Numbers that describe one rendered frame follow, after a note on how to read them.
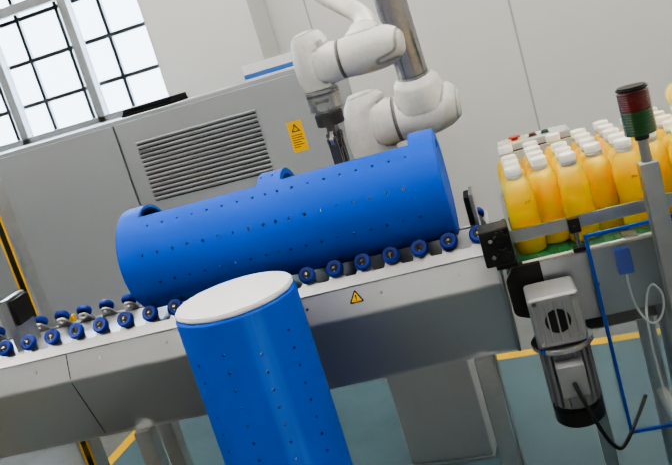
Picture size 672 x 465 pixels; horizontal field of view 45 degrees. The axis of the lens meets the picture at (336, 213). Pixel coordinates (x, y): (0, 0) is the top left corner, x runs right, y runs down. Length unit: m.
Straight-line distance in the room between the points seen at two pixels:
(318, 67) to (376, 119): 0.63
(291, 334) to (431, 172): 0.53
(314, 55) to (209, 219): 0.50
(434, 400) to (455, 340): 0.78
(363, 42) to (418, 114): 0.64
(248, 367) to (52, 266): 2.89
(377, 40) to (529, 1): 2.81
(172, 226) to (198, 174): 1.86
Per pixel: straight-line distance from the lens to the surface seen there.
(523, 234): 1.96
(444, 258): 2.06
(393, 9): 2.60
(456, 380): 2.88
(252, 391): 1.81
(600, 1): 4.85
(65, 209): 4.43
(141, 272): 2.20
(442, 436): 2.99
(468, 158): 4.97
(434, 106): 2.67
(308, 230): 2.05
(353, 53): 2.09
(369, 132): 2.72
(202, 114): 3.95
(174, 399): 2.37
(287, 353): 1.81
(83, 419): 2.51
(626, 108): 1.75
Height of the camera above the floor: 1.51
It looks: 11 degrees down
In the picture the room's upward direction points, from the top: 17 degrees counter-clockwise
